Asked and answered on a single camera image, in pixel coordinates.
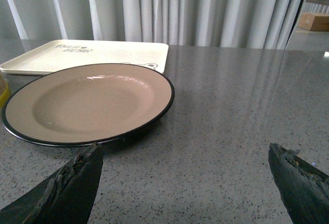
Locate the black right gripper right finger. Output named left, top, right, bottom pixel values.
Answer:
left=268, top=143, right=328, bottom=223

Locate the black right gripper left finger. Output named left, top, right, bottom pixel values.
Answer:
left=1, top=144, right=103, bottom=223

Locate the beige plate with black rim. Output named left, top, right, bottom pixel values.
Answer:
left=2, top=64, right=175, bottom=147

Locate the cream rectangular serving tray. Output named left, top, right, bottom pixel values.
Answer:
left=1, top=40, right=169, bottom=76

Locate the bamboo steamer with yellow rims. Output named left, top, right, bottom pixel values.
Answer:
left=0, top=76, right=11, bottom=108

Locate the brown cardboard box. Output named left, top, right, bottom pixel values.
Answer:
left=298, top=13, right=329, bottom=31

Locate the grey pleated curtain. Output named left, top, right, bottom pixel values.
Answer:
left=1, top=0, right=305, bottom=49

